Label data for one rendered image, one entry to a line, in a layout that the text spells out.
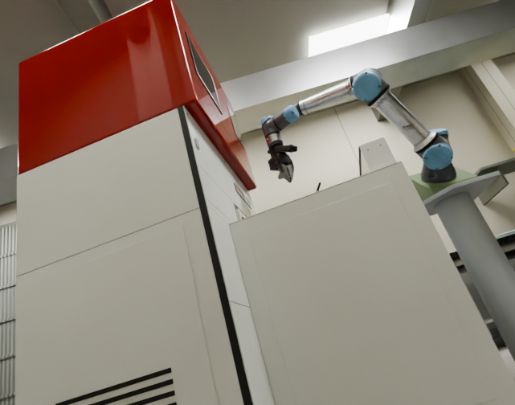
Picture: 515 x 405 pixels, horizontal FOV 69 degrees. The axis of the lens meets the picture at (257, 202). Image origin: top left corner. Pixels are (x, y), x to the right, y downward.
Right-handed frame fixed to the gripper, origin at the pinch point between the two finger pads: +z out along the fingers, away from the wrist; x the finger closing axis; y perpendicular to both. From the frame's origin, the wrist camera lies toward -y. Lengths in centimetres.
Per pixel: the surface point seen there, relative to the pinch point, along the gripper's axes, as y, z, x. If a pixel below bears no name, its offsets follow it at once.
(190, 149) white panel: -18, 2, 57
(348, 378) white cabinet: -25, 81, 27
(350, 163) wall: 177, -141, -291
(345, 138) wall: 173, -181, -299
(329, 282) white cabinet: -27, 54, 24
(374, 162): -42.3, 17.9, -1.0
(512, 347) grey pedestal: -30, 91, -55
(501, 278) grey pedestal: -38, 66, -57
